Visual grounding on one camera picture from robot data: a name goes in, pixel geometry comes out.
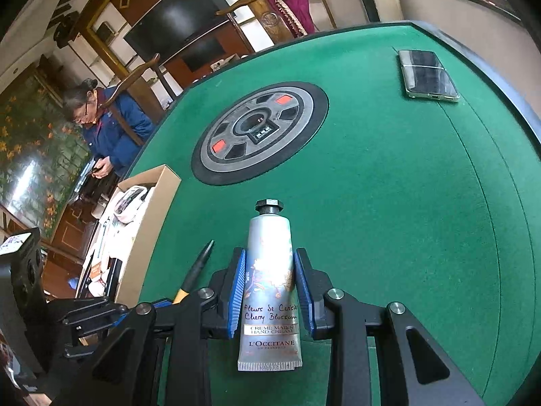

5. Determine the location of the purple fringed cloth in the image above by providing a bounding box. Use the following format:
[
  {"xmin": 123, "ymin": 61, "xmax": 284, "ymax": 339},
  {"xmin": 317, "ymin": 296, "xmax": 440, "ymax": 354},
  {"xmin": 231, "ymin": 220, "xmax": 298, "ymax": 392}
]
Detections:
[{"xmin": 261, "ymin": 0, "xmax": 317, "ymax": 39}]

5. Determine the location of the black television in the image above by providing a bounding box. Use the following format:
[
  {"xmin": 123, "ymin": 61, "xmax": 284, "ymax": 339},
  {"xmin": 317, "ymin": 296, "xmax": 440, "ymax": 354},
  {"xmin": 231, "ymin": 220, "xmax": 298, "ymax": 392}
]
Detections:
[{"xmin": 123, "ymin": 0, "xmax": 231, "ymax": 63}]

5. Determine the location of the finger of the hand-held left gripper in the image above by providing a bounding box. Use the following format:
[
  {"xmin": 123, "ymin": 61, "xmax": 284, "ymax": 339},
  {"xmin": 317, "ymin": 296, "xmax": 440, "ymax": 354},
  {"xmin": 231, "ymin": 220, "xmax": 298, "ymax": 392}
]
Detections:
[
  {"xmin": 61, "ymin": 296, "xmax": 128, "ymax": 331},
  {"xmin": 63, "ymin": 342, "xmax": 101, "ymax": 359}
]

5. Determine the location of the yellow tool with black grip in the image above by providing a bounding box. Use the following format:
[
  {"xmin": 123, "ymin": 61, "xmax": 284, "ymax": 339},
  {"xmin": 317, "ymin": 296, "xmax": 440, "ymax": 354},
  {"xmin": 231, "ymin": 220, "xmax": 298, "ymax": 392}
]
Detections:
[{"xmin": 172, "ymin": 239, "xmax": 216, "ymax": 304}]

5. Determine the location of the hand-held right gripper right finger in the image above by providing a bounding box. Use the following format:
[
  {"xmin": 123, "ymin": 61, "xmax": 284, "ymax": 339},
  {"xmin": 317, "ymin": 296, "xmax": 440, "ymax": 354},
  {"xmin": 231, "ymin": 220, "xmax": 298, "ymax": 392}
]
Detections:
[{"xmin": 293, "ymin": 246, "xmax": 485, "ymax": 406}]

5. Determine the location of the round table centre panel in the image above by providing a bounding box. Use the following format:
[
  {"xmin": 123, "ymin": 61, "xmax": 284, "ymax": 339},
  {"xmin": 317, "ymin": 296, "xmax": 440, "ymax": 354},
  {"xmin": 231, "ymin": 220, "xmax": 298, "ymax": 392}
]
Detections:
[{"xmin": 191, "ymin": 80, "xmax": 329, "ymax": 186}]

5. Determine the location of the smartphone with clear case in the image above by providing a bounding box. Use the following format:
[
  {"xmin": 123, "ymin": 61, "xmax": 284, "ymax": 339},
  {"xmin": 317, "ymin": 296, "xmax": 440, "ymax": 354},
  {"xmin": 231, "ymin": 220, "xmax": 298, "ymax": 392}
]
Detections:
[{"xmin": 401, "ymin": 65, "xmax": 461, "ymax": 103}]

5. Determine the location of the long black case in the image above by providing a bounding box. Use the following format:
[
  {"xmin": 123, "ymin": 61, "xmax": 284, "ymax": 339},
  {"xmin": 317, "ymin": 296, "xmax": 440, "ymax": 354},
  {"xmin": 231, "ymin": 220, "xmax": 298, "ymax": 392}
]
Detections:
[{"xmin": 105, "ymin": 257, "xmax": 123, "ymax": 301}]

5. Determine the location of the wooden chair with round carving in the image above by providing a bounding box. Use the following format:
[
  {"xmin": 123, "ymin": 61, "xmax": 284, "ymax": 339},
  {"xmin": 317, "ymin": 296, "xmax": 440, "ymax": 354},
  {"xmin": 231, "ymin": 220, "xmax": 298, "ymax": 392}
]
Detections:
[{"xmin": 215, "ymin": 0, "xmax": 297, "ymax": 45}]

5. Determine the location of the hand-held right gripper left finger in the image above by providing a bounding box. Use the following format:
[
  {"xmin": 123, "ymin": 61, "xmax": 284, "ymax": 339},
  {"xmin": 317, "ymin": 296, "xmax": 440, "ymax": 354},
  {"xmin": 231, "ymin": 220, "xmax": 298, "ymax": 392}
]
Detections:
[{"xmin": 51, "ymin": 247, "xmax": 248, "ymax": 406}]

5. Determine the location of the wooden television cabinet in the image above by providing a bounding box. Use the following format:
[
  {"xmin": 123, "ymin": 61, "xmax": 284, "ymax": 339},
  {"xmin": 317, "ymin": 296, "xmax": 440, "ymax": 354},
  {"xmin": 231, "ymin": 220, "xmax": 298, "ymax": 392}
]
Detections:
[{"xmin": 163, "ymin": 29, "xmax": 256, "ymax": 83}]

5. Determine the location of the silver hand cream tube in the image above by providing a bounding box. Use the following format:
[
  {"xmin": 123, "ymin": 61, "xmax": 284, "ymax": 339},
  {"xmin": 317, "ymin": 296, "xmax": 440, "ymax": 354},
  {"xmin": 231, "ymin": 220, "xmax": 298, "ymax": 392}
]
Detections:
[{"xmin": 237, "ymin": 197, "xmax": 304, "ymax": 373}]

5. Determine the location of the floral wall painting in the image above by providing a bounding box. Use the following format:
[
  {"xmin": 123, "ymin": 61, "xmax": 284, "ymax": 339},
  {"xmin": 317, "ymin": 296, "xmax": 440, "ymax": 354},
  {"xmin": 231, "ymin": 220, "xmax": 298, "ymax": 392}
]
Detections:
[{"xmin": 0, "ymin": 65, "xmax": 94, "ymax": 240}]

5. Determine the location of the cardboard box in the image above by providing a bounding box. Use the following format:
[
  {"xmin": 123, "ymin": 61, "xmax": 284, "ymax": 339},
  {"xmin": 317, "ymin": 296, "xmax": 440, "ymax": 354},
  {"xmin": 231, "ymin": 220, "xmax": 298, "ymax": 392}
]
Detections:
[{"xmin": 78, "ymin": 164, "xmax": 182, "ymax": 309}]

